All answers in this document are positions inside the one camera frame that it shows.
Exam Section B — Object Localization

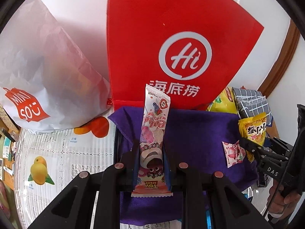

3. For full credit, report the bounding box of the yellow cracker snack packet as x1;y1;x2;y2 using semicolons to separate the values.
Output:
238;112;267;164

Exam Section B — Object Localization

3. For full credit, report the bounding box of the lychee jelly snack packet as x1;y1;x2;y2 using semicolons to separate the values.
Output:
222;141;246;168

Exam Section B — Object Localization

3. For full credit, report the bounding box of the white pink wafer packet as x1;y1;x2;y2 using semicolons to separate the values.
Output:
131;84;173;198

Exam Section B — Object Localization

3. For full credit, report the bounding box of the person right hand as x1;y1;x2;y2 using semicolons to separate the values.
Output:
267;180;301;220

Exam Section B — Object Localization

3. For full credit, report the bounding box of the blue tissue pack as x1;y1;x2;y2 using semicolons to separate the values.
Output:
205;205;212;229

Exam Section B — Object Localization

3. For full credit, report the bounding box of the grey checked folded cloth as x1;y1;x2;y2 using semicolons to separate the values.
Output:
232;87;273;127

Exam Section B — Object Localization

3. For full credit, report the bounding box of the fruit print lace tablecloth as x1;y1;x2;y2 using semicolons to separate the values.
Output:
14;115;184;229

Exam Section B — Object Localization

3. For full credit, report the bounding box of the yellow snack bag behind cloth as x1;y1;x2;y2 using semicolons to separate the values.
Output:
207;86;238;114

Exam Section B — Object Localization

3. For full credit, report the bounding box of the purple cloth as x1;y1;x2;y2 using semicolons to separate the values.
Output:
120;109;258;226

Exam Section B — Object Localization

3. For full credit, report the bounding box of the white Miniso plastic bag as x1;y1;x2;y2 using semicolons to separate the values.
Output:
1;0;110;133

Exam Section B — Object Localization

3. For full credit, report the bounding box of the red paper Haidilao bag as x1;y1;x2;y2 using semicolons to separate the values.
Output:
107;0;264;110

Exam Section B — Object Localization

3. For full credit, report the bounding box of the brown wooden door frame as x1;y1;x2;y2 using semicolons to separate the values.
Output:
258;20;300;98

